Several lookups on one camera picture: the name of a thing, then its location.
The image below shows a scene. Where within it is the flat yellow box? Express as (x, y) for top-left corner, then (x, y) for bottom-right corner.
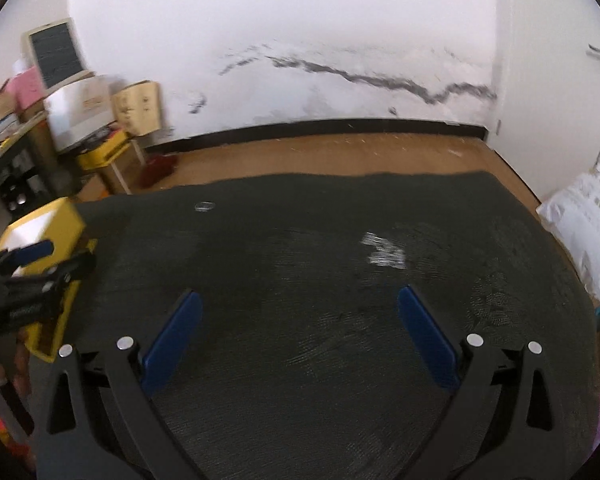
(76, 130), (132, 171)

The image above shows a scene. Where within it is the black speaker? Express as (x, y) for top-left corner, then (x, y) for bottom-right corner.
(0, 175), (36, 216)

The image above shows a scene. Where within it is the white gift bag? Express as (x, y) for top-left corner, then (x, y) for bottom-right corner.
(44, 76), (116, 153)

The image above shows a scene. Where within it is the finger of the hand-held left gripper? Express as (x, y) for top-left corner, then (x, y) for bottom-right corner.
(2, 250), (97, 306)
(0, 240), (54, 281)

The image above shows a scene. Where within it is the silver chain necklace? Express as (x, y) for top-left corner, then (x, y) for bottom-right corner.
(361, 232), (407, 270)

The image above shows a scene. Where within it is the white printed plastic bag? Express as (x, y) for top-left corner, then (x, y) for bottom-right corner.
(536, 157), (600, 303)

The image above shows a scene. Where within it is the brown gift bag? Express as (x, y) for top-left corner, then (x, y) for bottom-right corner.
(111, 80), (162, 137)

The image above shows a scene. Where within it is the black desk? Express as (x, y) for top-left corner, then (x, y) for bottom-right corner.
(0, 115), (61, 201)

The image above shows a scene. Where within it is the red cloth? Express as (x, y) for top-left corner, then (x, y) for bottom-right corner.
(140, 154), (178, 188)

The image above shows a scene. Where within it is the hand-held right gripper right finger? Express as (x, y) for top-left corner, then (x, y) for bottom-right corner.
(397, 285), (556, 480)

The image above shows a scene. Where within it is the grey monitor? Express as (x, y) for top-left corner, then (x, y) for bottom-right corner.
(21, 17), (88, 90)

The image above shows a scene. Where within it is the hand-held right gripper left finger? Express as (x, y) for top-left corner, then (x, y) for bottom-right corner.
(35, 289), (204, 480)

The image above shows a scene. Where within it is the white door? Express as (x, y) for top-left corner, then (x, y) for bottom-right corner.
(497, 0), (600, 201)

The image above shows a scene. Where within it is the dark patterned mat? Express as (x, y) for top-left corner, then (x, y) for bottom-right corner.
(30, 170), (600, 480)

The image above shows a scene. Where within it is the yellow cardboard box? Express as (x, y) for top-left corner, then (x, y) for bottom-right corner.
(0, 197), (98, 363)

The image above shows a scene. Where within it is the small wooden stool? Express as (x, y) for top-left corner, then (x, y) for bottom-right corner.
(95, 137), (148, 196)

